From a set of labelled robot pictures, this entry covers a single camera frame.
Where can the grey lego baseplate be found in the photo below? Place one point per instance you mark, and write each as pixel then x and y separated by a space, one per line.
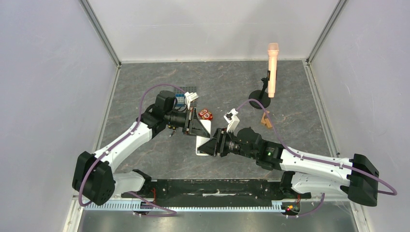
pixel 180 91

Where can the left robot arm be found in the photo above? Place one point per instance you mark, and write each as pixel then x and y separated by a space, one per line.
pixel 94 176

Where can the white remote control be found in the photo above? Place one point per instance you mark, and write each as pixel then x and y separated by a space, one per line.
pixel 200 140

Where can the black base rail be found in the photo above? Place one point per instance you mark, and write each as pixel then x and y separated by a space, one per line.
pixel 218 192

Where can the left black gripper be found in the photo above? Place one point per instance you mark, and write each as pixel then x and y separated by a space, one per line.
pixel 193 125

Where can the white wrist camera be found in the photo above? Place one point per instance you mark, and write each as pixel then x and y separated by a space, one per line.
pixel 232 120
pixel 189 97

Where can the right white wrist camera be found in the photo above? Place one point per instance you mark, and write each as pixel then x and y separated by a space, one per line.
pixel 232 120

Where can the brown wooden block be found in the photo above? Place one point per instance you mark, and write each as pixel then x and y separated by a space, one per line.
pixel 263 118
pixel 268 124

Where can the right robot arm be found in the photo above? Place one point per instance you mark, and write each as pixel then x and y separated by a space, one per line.
pixel 303 172

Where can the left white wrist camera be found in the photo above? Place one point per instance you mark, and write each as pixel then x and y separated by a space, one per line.
pixel 189 97

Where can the red owl toy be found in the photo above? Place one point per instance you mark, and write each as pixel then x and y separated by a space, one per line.
pixel 205 114

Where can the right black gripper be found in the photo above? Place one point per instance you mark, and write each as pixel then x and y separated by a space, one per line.
pixel 218 143

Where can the blue grey lego brick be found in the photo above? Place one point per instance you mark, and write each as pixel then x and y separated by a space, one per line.
pixel 180 98

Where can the black microphone stand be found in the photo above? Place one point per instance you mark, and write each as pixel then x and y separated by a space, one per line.
pixel 261 95

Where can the white cable duct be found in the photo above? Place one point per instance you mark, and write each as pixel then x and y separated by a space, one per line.
pixel 140 206

